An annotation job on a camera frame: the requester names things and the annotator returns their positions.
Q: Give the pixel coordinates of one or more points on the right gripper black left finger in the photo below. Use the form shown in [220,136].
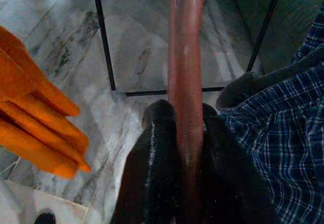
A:
[152,171]

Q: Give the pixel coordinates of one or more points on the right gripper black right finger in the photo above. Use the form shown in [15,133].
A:
[227,178]

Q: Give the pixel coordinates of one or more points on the pink plastic hanger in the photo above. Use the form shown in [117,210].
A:
[186,57]

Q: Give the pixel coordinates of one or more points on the orange garment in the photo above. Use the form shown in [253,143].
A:
[33,107]

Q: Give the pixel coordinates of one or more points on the blue plaid shirt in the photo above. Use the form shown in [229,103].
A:
[286,138]

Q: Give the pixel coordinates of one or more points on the black metal drying rack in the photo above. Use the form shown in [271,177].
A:
[105,44]

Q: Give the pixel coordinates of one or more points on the grey green leather sofa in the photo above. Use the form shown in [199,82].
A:
[286,11]

